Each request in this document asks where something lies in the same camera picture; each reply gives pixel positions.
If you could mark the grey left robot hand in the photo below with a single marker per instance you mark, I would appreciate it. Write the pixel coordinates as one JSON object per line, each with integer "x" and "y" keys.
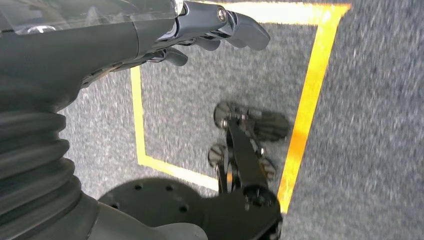
{"x": 66, "y": 49}

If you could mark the black robot leg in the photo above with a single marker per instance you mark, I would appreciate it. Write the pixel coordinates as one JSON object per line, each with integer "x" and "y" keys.
{"x": 245, "y": 159}

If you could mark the yellow floor tape square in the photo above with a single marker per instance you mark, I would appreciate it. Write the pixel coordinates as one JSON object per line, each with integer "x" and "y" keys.
{"x": 308, "y": 109}

